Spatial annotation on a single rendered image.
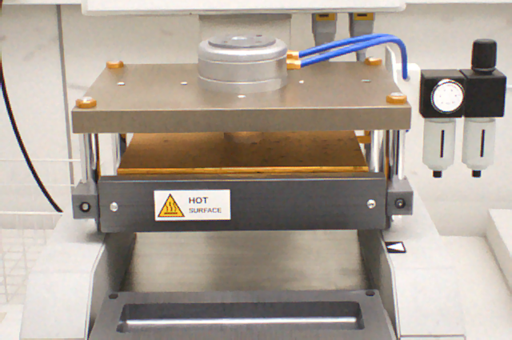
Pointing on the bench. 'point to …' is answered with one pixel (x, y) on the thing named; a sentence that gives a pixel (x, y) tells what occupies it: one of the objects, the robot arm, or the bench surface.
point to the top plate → (249, 90)
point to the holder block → (242, 316)
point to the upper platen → (244, 153)
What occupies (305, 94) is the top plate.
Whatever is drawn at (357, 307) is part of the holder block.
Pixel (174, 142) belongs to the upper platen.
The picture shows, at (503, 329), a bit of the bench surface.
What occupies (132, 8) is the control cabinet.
